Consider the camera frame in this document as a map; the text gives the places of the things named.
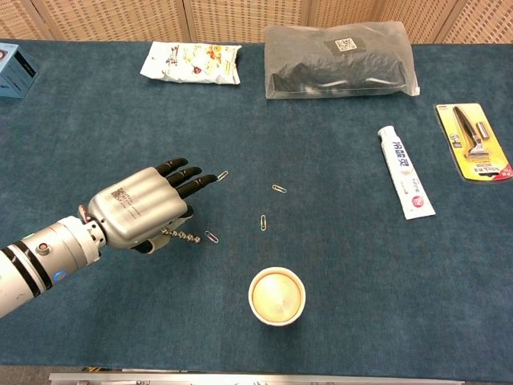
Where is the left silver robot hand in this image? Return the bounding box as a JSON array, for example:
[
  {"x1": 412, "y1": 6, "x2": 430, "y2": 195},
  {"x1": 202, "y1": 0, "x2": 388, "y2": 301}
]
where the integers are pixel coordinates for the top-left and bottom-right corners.
[{"x1": 87, "y1": 157, "x2": 218, "y2": 256}]

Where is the white toothpaste tube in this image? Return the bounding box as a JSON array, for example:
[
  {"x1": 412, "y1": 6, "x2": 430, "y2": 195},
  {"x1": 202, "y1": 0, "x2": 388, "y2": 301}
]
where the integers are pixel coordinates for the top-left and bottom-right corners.
[{"x1": 377, "y1": 125, "x2": 437, "y2": 221}]

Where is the yellow razor blister pack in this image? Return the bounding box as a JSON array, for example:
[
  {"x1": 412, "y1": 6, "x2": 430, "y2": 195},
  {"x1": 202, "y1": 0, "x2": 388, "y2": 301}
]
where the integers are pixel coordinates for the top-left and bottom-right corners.
[{"x1": 434, "y1": 102, "x2": 513, "y2": 184}]

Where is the white snack bag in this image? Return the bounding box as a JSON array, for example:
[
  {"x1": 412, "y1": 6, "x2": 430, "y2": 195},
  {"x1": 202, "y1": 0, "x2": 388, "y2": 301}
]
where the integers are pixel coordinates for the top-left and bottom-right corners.
[{"x1": 139, "y1": 41, "x2": 243, "y2": 86}]

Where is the clear bag with black contents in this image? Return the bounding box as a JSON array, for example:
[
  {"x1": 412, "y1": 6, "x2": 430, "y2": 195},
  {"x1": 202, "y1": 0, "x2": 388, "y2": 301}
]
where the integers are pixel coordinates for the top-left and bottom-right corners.
[{"x1": 263, "y1": 20, "x2": 422, "y2": 100}]

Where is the wicker folding screen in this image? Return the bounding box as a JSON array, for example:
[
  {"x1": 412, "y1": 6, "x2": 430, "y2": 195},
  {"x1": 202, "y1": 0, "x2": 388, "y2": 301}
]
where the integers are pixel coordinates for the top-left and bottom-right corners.
[{"x1": 0, "y1": 0, "x2": 513, "y2": 45}]

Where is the silver metal chain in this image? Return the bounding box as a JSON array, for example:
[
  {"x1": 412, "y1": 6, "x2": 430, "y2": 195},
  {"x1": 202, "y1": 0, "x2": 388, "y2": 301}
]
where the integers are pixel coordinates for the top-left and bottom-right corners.
[{"x1": 161, "y1": 227, "x2": 202, "y2": 245}]

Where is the aluminium frame rail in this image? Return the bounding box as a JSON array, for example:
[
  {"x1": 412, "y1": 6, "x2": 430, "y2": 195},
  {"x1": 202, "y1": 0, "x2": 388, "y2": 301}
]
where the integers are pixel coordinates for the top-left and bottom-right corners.
[{"x1": 48, "y1": 371, "x2": 466, "y2": 385}]

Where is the cream paper cup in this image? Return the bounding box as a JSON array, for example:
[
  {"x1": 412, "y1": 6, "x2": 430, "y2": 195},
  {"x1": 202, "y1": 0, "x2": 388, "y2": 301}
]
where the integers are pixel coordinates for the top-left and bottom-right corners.
[{"x1": 248, "y1": 266, "x2": 307, "y2": 327}]

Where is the blue cardboard box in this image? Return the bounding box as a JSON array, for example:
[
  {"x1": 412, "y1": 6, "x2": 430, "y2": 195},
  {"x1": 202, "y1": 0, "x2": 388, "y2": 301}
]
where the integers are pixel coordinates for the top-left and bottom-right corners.
[{"x1": 0, "y1": 43, "x2": 40, "y2": 99}]

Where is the teal table cloth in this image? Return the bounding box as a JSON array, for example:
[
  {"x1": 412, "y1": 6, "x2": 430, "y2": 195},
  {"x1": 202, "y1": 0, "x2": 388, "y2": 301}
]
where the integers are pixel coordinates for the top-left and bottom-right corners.
[{"x1": 0, "y1": 38, "x2": 513, "y2": 382}]

